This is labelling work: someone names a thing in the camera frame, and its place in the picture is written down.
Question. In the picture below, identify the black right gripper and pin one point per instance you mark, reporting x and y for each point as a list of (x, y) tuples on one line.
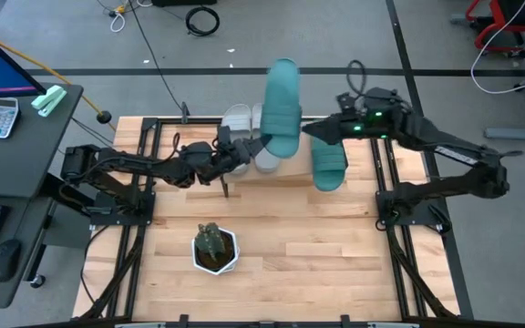
[(372, 120)]

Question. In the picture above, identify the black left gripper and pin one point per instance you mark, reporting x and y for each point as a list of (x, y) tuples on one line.
[(233, 155)]

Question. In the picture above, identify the grey rubber slide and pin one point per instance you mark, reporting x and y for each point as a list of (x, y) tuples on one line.
[(237, 118), (267, 161)]

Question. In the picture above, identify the teal rubber slide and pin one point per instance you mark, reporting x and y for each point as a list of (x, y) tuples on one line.
[(281, 109), (328, 166)]

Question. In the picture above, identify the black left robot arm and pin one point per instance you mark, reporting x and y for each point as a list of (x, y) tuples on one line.
[(144, 164)]

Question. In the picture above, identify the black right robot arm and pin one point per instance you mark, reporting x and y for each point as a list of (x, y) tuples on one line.
[(454, 150)]

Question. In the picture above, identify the black table clamp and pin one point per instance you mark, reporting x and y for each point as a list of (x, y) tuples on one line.
[(183, 321), (184, 113), (344, 321)]

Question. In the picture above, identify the green cactus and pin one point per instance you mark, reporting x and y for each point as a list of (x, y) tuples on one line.
[(210, 241)]

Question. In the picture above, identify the potted plant in white pot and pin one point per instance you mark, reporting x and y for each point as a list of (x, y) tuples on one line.
[(233, 255)]

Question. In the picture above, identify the small black round cap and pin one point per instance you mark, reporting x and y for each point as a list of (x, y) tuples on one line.
[(104, 117)]

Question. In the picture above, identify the grey metal desk leg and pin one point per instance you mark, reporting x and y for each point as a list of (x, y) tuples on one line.
[(517, 133)]

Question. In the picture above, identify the red and black cart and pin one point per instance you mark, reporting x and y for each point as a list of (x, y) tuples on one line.
[(495, 18)]

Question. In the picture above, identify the mint green stapler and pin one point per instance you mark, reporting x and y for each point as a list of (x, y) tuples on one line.
[(49, 100)]

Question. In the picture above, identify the black office desk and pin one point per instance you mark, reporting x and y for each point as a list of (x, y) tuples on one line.
[(16, 168)]

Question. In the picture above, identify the black computer mouse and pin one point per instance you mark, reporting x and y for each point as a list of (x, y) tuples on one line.
[(6, 259)]

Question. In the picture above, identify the wooden shelf with black frame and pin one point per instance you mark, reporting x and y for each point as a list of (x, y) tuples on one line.
[(296, 168)]

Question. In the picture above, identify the black aluminium table frame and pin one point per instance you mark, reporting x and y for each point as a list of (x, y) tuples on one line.
[(377, 168)]

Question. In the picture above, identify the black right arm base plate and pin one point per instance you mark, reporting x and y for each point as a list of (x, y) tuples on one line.
[(424, 212)]

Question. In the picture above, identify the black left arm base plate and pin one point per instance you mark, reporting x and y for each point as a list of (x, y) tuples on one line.
[(107, 218)]

